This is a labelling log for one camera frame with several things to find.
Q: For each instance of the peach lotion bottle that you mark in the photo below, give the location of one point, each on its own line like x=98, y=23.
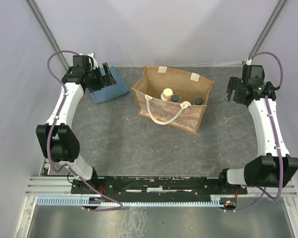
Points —
x=166, y=94

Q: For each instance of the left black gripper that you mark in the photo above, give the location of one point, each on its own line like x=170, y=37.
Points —
x=105, y=77

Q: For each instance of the clear square perfume bottle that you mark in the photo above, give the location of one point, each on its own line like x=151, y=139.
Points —
x=197, y=101

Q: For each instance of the clear bottle black cap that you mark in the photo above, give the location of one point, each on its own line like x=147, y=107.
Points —
x=176, y=98

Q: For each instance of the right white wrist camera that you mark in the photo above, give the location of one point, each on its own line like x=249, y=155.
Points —
x=248, y=62

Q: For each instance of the blue cloth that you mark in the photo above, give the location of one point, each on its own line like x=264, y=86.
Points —
x=111, y=92

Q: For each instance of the brown canvas tote bag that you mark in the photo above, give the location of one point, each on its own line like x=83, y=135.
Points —
x=188, y=85

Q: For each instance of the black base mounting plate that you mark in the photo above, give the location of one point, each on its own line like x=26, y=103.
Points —
x=110, y=185

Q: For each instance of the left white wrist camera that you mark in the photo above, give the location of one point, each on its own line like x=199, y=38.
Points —
x=93, y=61

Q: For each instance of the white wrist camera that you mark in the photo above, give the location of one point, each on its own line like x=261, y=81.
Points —
x=248, y=62
x=93, y=61

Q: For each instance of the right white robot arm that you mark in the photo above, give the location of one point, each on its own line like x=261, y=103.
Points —
x=274, y=166

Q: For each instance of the aluminium frame rail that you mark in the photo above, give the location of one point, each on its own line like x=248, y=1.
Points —
x=61, y=186

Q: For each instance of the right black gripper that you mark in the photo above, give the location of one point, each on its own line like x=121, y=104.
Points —
x=236, y=90

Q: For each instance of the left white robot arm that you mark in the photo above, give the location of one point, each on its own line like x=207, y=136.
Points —
x=56, y=138

